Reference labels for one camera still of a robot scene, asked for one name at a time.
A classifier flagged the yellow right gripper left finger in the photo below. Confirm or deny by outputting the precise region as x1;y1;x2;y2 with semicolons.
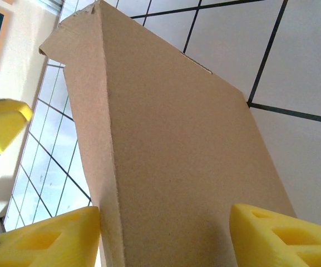
0;205;101;267

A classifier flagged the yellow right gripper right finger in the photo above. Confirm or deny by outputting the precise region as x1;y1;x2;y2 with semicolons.
229;203;321;267

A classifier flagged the brown cardboard box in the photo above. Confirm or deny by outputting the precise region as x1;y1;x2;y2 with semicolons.
39;0;297;267

